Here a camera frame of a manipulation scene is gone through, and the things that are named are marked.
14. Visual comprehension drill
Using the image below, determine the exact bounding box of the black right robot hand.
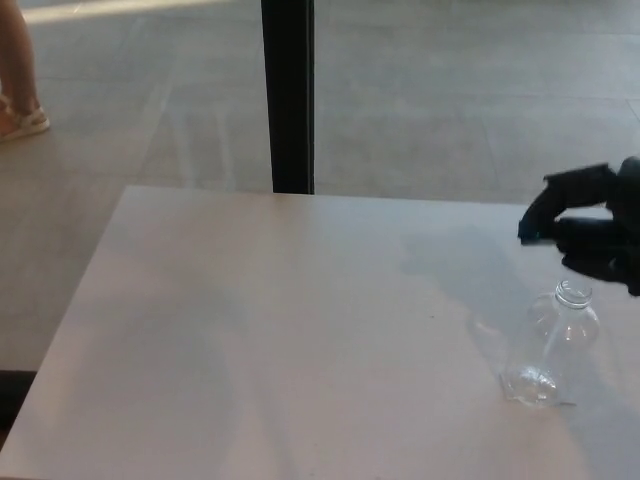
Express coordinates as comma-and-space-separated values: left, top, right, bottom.
554, 155, 640, 299

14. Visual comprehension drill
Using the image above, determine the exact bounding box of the black trigger spray lid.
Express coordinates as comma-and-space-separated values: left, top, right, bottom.
517, 160, 620, 247

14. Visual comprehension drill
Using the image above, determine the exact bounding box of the clear plastic spray bottle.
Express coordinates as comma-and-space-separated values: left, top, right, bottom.
499, 279, 601, 405

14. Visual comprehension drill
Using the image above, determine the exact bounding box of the white sandal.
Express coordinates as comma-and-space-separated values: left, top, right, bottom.
0, 105, 52, 143

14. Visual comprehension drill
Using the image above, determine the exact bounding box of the person's bare leg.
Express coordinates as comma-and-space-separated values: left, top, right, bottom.
0, 0, 42, 114

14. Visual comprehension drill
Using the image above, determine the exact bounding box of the black window frame post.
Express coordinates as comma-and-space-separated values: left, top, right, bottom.
260, 0, 316, 195

